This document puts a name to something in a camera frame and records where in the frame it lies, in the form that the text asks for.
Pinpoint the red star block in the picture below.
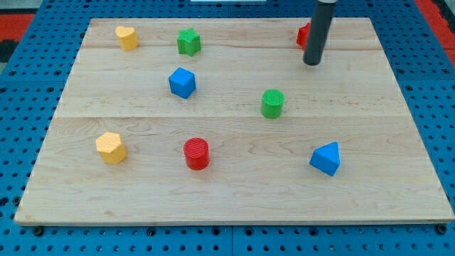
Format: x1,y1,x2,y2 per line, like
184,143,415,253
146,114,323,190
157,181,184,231
296,22,311,50

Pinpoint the green star block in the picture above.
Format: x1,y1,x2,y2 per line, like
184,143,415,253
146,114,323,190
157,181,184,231
177,28,201,57

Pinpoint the light wooden board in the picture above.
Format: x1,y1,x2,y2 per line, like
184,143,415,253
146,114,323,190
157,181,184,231
14,18,454,226

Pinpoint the red cylinder block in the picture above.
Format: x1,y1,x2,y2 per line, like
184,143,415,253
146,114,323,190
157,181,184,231
183,137,210,171

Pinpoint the green cylinder block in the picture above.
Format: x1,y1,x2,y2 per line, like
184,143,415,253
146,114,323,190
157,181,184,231
260,89,285,119

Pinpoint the blue cube block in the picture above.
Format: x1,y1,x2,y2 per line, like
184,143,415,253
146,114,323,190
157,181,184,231
168,68,196,99

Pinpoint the blue triangular prism block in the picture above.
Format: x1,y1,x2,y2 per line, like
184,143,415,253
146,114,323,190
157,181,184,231
309,142,341,176

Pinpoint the yellow hexagon block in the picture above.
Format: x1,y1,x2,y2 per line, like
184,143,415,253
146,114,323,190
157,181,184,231
95,132,127,165

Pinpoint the yellow heart block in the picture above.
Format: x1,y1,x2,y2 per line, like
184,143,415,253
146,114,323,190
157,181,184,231
114,26,139,51

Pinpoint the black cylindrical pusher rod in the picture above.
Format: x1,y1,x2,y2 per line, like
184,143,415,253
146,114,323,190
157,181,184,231
303,0,338,66

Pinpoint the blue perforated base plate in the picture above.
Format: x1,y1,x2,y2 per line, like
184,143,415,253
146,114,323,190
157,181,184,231
1,1,454,255

